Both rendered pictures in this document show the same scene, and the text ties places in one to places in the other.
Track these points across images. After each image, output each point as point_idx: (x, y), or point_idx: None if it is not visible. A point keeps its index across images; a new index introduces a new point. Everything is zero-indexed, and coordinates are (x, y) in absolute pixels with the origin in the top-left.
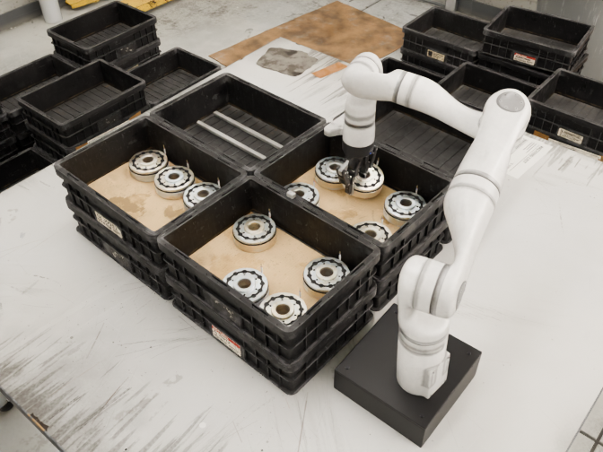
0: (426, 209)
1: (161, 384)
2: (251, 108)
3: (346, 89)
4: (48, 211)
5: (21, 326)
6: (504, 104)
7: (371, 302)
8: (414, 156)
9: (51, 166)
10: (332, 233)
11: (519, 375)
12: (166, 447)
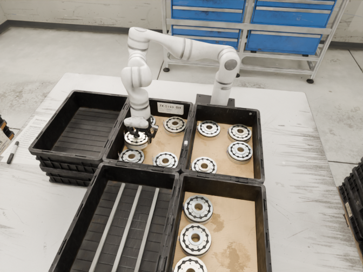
0: (159, 99)
1: (285, 187)
2: (76, 246)
3: (151, 82)
4: None
5: None
6: (143, 29)
7: None
8: (119, 114)
9: None
10: (193, 125)
11: (187, 96)
12: (301, 168)
